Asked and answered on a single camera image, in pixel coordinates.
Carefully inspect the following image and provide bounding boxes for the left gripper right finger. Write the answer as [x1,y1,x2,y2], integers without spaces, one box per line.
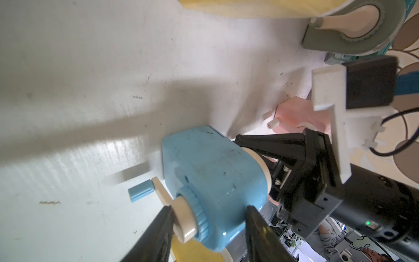
[246,206,295,262]

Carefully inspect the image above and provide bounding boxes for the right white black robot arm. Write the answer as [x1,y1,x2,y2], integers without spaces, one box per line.
[235,129,419,262]

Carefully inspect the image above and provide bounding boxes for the blue pencil sharpener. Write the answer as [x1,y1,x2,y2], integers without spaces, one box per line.
[127,126,273,253]

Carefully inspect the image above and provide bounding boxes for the yellow sharpener top row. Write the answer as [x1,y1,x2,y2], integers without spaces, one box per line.
[180,0,352,19]

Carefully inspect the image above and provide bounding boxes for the pink sharpener middle row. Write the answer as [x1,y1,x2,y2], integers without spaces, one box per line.
[267,97,331,135]

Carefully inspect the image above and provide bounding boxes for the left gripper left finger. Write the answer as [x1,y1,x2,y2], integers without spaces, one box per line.
[121,206,175,262]

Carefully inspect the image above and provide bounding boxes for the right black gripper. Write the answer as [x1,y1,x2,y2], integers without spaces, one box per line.
[234,129,344,239]

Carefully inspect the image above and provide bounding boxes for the grey green tray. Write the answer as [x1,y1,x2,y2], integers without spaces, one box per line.
[324,52,357,65]

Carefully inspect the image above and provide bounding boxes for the green pencil sharpener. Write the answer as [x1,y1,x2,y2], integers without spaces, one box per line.
[302,1,407,56]

